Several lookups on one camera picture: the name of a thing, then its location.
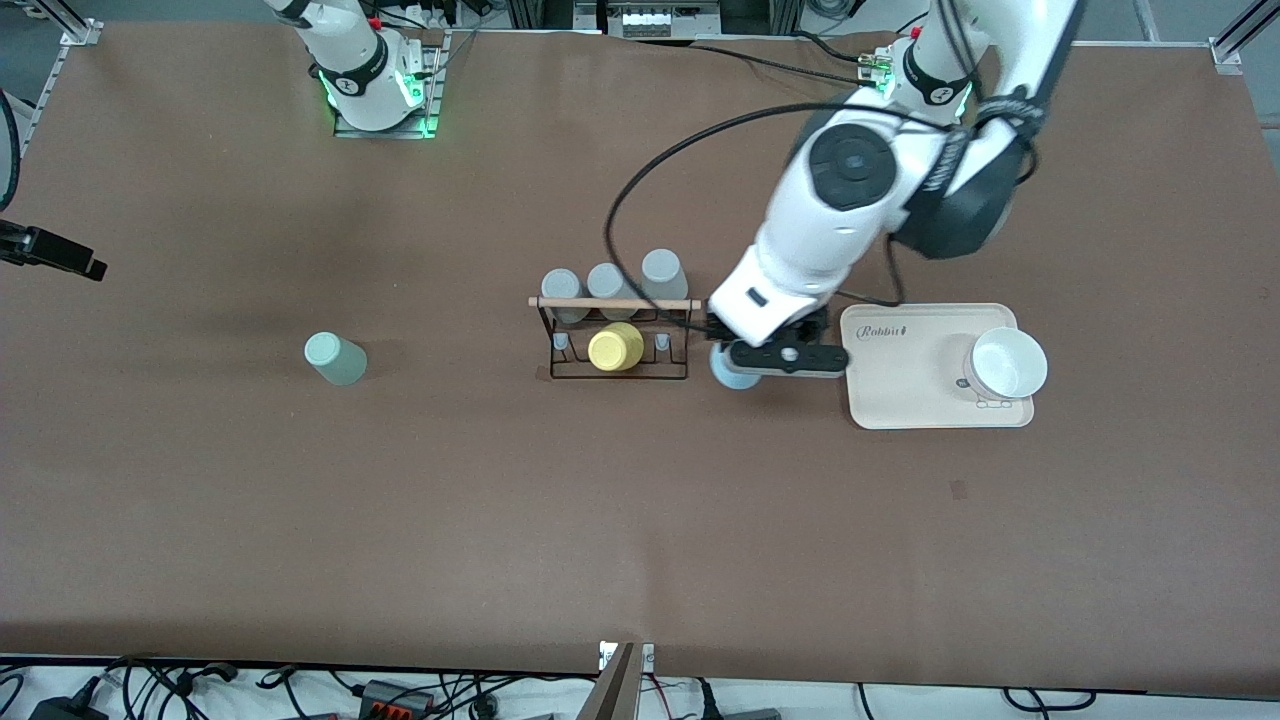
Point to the yellow plastic cup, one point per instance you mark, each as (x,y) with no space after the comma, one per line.
(614,348)

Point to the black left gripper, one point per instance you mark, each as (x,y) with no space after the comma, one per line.
(812,324)

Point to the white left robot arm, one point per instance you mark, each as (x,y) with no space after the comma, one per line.
(850,220)

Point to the beige plastic tray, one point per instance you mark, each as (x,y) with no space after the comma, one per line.
(905,400)

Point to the light blue plastic cup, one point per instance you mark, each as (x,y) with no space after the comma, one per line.
(735,378)

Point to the black power adapter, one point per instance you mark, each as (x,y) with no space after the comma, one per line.
(65,706)

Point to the white bowl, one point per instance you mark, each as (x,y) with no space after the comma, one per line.
(1008,364)

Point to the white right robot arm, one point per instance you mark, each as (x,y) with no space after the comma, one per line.
(350,50)

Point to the small white kitchen scale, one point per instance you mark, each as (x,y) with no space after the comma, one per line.
(993,404)

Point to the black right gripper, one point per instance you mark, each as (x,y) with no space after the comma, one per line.
(61,251)

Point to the black plug block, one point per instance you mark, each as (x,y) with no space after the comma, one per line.
(740,714)

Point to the mint green plastic cup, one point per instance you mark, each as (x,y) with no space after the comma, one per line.
(337,360)

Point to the grey socket strip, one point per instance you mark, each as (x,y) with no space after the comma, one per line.
(645,20)

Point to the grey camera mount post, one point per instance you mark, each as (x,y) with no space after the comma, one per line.
(612,690)

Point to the black power strip red switches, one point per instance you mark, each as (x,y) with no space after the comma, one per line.
(395,697)

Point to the grey plastic cup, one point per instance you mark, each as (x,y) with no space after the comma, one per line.
(663,274)
(610,282)
(563,286)

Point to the aluminium frame profile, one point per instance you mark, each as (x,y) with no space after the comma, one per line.
(1240,40)
(70,28)

